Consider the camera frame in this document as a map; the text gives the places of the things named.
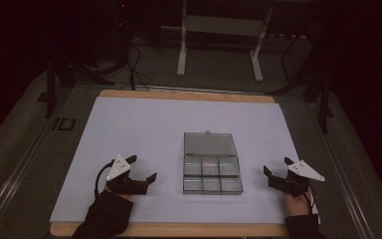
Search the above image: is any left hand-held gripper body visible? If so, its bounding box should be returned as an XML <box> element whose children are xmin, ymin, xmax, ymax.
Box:
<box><xmin>105</xmin><ymin>153</ymin><xmax>149</xmax><ymax>196</ymax></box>

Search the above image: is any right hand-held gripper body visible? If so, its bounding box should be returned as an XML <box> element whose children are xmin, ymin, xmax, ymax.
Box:
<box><xmin>267</xmin><ymin>159</ymin><xmax>326</xmax><ymax>199</ymax></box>

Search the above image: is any clear plastic compartment box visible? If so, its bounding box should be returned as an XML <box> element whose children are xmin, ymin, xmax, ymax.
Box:
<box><xmin>182</xmin><ymin>130</ymin><xmax>244</xmax><ymax>196</ymax></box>

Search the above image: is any person's left hand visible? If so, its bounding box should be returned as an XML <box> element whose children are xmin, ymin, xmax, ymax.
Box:
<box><xmin>104</xmin><ymin>187</ymin><xmax>132</xmax><ymax>201</ymax></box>

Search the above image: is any person's right hand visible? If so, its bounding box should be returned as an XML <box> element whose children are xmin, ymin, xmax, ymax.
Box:
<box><xmin>283</xmin><ymin>187</ymin><xmax>314</xmax><ymax>219</ymax></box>

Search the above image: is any white table sheet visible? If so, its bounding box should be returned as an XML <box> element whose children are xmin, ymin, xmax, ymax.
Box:
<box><xmin>49</xmin><ymin>96</ymin><xmax>320</xmax><ymax>225</ymax></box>

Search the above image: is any black tripod stand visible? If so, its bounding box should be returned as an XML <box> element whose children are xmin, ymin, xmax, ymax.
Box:
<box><xmin>37</xmin><ymin>54</ymin><xmax>116</xmax><ymax>120</ymax></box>
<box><xmin>266</xmin><ymin>19</ymin><xmax>335</xmax><ymax>134</ymax></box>

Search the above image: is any black pole with red light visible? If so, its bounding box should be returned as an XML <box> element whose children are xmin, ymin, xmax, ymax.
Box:
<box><xmin>111</xmin><ymin>0</ymin><xmax>137</xmax><ymax>92</ymax></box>

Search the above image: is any white metal stand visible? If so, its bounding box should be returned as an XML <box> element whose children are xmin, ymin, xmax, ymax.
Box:
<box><xmin>160</xmin><ymin>0</ymin><xmax>275</xmax><ymax>83</ymax></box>

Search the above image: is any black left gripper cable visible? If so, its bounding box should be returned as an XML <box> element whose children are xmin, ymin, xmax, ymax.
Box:
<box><xmin>94</xmin><ymin>161</ymin><xmax>114</xmax><ymax>200</ymax></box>

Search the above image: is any black rectangular floor bracket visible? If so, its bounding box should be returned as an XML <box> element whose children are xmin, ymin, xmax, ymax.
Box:
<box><xmin>52</xmin><ymin>117</ymin><xmax>77</xmax><ymax>131</ymax></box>

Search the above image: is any black floor cable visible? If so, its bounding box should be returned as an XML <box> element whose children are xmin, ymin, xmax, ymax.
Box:
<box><xmin>125</xmin><ymin>41</ymin><xmax>154</xmax><ymax>93</ymax></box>

